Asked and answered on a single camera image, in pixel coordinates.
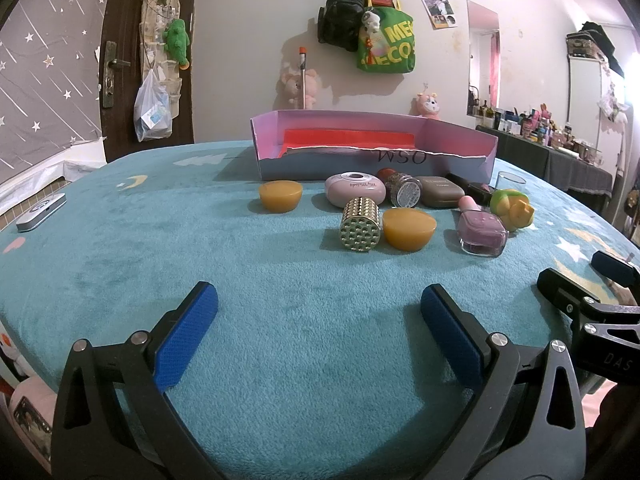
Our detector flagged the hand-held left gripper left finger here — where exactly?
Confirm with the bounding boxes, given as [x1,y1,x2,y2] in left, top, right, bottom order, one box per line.
[51,281,221,480]

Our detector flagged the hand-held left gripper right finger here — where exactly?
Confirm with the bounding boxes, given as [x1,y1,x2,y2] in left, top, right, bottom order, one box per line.
[420,283,587,480]

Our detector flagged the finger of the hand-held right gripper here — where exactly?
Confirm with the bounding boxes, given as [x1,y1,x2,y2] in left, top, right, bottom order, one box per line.
[591,251,640,286]
[537,268,601,323]

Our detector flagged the yellow green duck toy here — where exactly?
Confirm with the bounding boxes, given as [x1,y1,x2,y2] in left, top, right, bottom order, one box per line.
[489,188,535,232]

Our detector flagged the pink nail polish bottle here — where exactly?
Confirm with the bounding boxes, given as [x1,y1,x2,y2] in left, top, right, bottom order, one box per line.
[457,196,509,258]

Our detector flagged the amber soap piece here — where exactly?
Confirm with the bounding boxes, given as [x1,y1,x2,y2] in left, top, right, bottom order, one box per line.
[259,181,304,212]
[382,208,437,252]

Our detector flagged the clear glass cup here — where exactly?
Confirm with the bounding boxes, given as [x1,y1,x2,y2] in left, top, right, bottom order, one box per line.
[497,171,527,192]

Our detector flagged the black nail polish bottle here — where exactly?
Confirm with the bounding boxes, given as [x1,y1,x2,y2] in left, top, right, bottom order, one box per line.
[445,173,496,204]

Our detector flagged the gold studded cylinder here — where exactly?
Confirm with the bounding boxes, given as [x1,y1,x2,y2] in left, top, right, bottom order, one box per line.
[339,197,382,255]

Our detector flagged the grey-brown compact case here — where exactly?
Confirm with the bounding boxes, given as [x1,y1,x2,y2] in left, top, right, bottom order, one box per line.
[417,175,466,209]

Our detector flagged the glitter jar red lid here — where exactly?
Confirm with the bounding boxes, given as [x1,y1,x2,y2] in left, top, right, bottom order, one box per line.
[377,167,424,208]

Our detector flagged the pink round case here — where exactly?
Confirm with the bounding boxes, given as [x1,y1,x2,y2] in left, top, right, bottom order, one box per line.
[324,171,387,209]

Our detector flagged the purple cardboard box red lining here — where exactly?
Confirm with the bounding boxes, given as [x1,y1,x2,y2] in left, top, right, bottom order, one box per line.
[249,109,499,184]

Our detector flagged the teal star print blanket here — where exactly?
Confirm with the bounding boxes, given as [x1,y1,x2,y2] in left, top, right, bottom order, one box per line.
[0,140,640,480]

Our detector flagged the table with dark cloth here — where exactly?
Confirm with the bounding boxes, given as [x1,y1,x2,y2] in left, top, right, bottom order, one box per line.
[475,125,616,221]

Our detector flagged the row of cosmetic bottles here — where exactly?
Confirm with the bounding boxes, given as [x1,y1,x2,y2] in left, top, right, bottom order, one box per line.
[470,100,606,166]

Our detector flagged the white hanging plush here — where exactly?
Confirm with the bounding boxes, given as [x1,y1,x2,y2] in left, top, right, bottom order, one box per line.
[597,85,631,126]

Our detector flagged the white cabinet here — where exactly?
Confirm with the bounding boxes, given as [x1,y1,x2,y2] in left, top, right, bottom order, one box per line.
[566,32,626,146]

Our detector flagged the white silver flat device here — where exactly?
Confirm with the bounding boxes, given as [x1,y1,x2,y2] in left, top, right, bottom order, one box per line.
[16,193,67,233]

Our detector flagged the white plastic sheet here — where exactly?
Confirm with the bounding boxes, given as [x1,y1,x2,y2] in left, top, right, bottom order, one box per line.
[0,136,108,211]

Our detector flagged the dark brown door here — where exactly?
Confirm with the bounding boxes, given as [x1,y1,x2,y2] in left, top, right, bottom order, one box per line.
[95,0,201,163]

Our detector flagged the pink plush white face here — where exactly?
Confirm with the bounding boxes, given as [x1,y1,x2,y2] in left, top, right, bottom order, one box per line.
[412,92,443,121]

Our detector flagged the clear plastic bag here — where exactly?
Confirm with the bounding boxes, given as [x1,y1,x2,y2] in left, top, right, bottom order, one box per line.
[133,69,173,143]

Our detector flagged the white pole orange tip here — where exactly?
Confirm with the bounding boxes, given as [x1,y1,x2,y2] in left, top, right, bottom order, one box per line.
[298,46,308,111]

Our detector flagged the green tote bag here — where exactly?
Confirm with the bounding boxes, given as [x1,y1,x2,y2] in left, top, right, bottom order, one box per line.
[356,0,417,75]

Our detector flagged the grey star pattern curtain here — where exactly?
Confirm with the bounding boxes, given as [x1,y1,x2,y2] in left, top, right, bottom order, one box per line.
[0,0,121,186]

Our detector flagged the green plush toy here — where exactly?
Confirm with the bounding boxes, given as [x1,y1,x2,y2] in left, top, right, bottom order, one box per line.
[162,19,193,70]

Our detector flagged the clear hanging pocket organizer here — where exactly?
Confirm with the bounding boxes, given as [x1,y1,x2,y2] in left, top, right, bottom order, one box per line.
[137,0,183,111]

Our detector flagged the black backpack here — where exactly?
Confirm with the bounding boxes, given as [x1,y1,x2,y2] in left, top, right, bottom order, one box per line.
[318,0,371,53]

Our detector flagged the wall mirror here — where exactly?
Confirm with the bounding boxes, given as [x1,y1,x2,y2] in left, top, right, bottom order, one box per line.
[466,0,501,118]

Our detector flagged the metal door handle plate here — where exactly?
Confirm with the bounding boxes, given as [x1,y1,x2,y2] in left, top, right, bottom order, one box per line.
[99,41,132,109]

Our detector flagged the wall photo poster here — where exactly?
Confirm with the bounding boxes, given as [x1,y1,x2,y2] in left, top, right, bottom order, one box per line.
[419,0,458,30]

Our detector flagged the white plush keychain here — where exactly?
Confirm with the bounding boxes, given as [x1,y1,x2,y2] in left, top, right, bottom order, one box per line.
[361,10,384,58]

